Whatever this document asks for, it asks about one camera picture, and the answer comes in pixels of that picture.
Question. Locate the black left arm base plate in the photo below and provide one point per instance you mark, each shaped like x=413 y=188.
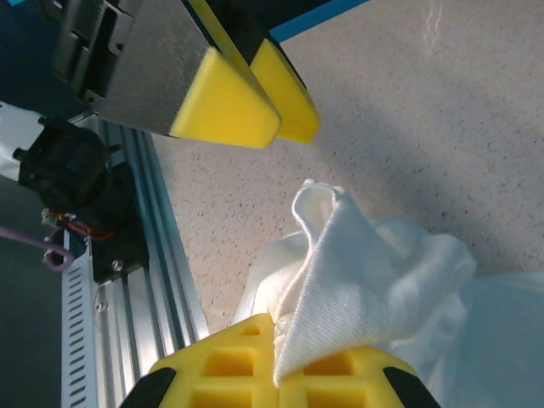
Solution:
x=121 y=238

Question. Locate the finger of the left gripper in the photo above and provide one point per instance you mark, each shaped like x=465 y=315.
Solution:
x=183 y=85
x=285 y=93

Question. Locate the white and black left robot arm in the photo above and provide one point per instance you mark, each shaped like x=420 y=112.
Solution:
x=59 y=157

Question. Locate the white t-shirt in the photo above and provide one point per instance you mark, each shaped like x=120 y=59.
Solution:
x=374 y=276

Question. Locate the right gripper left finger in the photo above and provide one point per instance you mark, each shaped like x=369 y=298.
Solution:
x=221 y=382

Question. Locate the aluminium mounting rail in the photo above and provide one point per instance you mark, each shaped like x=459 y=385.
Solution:
x=149 y=263

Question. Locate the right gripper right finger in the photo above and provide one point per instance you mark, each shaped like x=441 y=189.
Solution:
x=361 y=382

